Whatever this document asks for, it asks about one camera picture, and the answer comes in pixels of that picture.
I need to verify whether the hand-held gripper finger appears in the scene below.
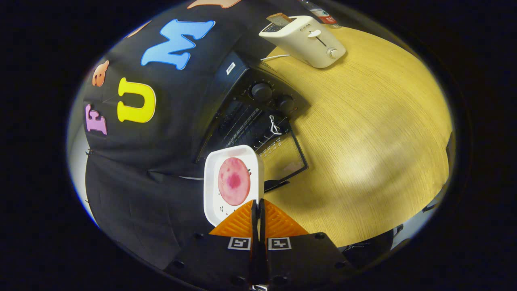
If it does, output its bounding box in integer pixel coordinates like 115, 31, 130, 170
258, 198, 358, 289
164, 199, 261, 289

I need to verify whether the pink round food slice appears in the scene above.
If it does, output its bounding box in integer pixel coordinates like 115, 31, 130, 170
218, 157, 251, 206

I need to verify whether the white square plate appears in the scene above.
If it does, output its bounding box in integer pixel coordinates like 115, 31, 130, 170
204, 145, 265, 227

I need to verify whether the black toaster oven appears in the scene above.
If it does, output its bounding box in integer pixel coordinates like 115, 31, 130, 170
196, 51, 311, 192

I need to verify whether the white pop-up toaster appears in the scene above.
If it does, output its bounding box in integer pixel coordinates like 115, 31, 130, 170
258, 15, 347, 69

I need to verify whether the brown bread slice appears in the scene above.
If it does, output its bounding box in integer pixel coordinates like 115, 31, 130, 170
266, 13, 294, 27

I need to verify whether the clear plastic water bottle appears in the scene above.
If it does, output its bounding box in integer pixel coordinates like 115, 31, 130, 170
301, 0, 342, 29

